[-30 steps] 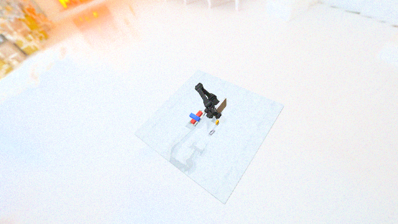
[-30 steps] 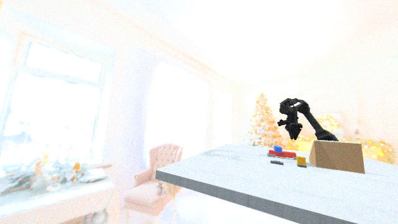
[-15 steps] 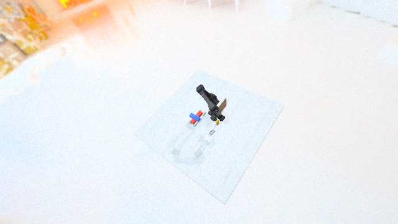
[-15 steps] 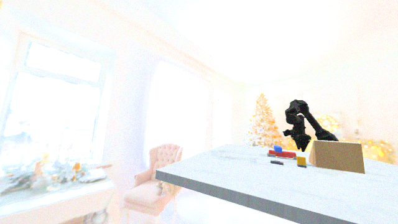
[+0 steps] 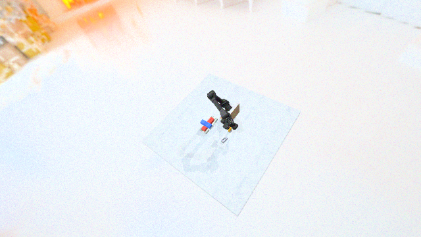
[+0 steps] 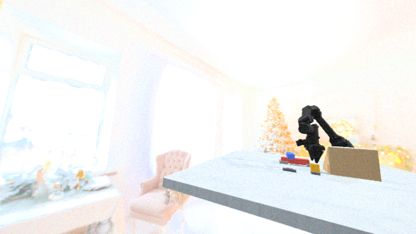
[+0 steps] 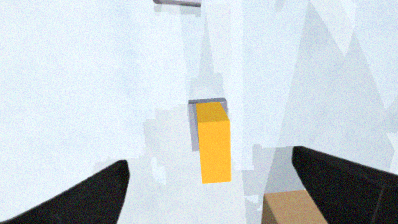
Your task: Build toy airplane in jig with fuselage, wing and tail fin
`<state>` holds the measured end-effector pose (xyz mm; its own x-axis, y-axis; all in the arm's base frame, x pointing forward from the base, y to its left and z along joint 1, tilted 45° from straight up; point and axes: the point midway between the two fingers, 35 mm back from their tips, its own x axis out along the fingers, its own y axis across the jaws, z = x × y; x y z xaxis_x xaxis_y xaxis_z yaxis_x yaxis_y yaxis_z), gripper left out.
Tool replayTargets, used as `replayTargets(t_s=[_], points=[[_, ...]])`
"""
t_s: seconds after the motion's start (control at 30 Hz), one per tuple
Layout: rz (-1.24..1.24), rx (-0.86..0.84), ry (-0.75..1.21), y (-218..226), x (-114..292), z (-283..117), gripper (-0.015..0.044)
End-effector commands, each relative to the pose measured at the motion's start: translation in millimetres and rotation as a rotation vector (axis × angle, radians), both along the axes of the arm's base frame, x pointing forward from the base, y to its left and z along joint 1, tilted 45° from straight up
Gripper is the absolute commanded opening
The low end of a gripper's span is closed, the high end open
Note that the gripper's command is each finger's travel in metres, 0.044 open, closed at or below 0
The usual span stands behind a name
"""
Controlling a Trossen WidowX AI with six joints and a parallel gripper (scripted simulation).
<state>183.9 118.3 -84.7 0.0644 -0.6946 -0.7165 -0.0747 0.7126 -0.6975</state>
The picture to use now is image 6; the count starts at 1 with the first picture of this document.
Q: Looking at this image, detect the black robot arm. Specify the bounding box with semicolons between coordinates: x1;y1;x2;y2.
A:
295;105;354;148

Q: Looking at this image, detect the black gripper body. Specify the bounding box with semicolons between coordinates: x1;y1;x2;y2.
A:
304;135;326;151

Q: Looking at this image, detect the blue rectangular block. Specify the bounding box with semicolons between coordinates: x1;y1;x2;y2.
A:
286;152;295;159

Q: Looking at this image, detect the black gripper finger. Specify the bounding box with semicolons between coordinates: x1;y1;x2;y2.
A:
309;149;324;163
304;148;314;161

